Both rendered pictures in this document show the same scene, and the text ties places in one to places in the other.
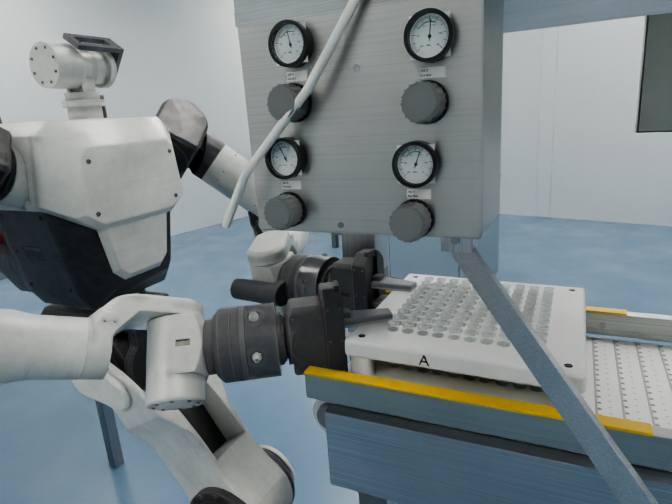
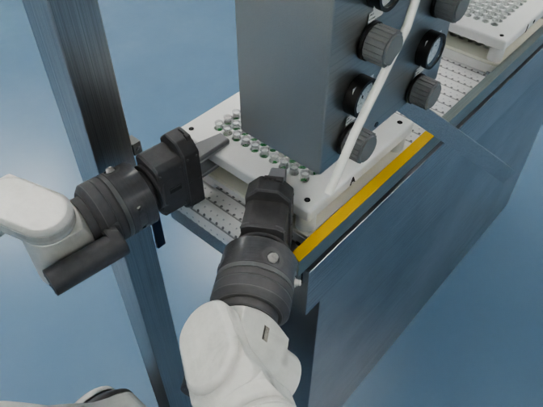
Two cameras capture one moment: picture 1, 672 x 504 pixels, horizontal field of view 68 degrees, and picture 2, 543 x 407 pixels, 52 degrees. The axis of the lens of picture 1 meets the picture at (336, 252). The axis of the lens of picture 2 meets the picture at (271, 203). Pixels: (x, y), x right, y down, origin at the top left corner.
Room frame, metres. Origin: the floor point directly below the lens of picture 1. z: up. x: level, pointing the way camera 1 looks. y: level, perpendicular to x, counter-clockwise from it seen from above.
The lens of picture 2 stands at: (0.44, 0.46, 1.50)
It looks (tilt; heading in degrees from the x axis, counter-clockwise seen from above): 46 degrees down; 285
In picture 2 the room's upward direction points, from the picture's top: straight up
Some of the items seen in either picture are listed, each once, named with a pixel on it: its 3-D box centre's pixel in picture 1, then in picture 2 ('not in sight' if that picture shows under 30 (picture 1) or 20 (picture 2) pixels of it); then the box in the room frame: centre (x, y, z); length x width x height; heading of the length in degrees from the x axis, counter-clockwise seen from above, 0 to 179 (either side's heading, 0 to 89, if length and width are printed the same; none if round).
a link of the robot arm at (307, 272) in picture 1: (342, 286); (151, 184); (0.73, -0.01, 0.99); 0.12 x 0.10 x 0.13; 56
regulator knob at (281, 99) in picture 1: (287, 97); (382, 39); (0.46, 0.03, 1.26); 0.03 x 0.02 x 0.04; 64
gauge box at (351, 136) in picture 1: (374, 120); (354, 18); (0.49, -0.04, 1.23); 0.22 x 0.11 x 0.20; 64
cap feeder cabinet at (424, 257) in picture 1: (440, 233); not in sight; (3.41, -0.74, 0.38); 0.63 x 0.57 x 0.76; 50
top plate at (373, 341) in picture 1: (474, 318); (296, 130); (0.57, -0.17, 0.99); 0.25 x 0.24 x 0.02; 154
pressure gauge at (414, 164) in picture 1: (416, 164); (430, 49); (0.41, -0.07, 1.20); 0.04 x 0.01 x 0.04; 64
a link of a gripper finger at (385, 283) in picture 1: (394, 281); (207, 144); (0.67, -0.08, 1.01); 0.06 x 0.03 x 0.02; 56
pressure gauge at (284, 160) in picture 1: (285, 158); (360, 96); (0.47, 0.04, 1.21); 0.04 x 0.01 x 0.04; 64
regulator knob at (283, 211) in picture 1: (283, 205); (358, 139); (0.46, 0.05, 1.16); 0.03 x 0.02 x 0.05; 64
